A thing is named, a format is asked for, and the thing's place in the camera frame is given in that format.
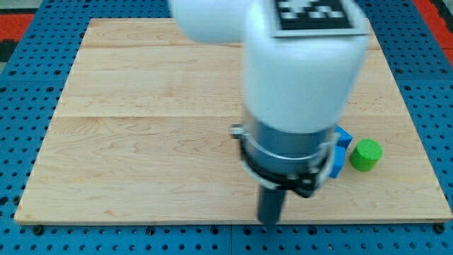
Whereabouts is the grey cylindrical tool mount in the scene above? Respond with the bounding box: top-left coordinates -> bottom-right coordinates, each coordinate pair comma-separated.
230,111 -> 340,198

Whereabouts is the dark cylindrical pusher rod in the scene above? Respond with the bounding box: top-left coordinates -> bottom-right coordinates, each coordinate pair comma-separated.
257,186 -> 286,225

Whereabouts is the green cylinder block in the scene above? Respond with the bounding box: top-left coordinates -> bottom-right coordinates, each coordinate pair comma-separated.
349,139 -> 383,171

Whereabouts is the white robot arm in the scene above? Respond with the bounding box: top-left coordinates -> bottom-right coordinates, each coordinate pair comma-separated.
168,0 -> 369,225

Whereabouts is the blue cube block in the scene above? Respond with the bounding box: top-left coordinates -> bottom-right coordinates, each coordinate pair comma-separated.
329,125 -> 353,179

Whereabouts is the black white fiducial marker tag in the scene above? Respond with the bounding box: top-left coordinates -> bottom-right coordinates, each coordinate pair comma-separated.
266,0 -> 368,38

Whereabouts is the light wooden board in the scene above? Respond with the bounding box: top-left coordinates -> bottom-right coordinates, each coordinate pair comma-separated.
14,18 -> 452,225

